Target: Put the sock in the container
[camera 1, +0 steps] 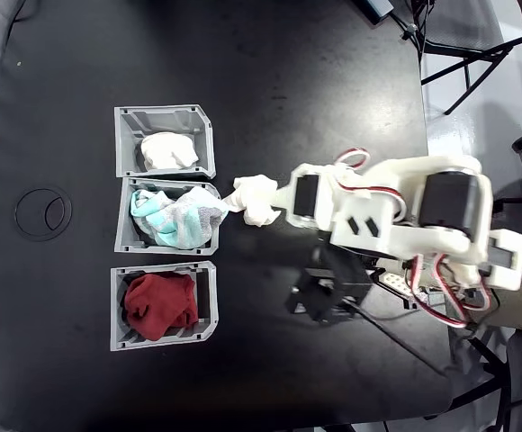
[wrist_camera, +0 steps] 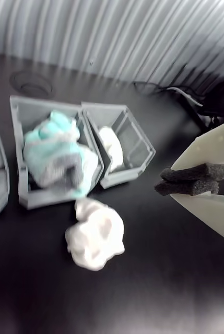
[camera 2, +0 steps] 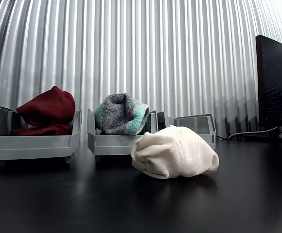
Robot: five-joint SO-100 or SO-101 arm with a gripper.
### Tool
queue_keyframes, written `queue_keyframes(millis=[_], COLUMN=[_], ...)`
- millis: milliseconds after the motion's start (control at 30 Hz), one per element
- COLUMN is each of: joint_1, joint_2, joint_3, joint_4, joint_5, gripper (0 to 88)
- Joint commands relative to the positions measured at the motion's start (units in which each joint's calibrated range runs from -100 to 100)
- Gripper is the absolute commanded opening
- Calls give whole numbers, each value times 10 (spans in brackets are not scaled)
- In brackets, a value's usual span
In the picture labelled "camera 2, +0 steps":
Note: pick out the black monitor base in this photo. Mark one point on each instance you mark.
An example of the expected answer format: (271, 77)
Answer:
(265, 136)

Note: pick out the teal and grey sock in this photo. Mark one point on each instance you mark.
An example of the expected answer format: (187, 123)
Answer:
(116, 114)

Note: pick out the red sock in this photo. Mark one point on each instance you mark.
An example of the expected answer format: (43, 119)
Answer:
(48, 109)

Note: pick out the black monitor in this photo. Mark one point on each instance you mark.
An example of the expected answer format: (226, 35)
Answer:
(277, 85)

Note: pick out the white sock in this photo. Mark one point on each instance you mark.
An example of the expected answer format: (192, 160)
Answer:
(175, 153)

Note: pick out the grey plastic bin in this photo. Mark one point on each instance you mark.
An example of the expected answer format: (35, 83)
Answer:
(211, 136)
(34, 145)
(111, 145)

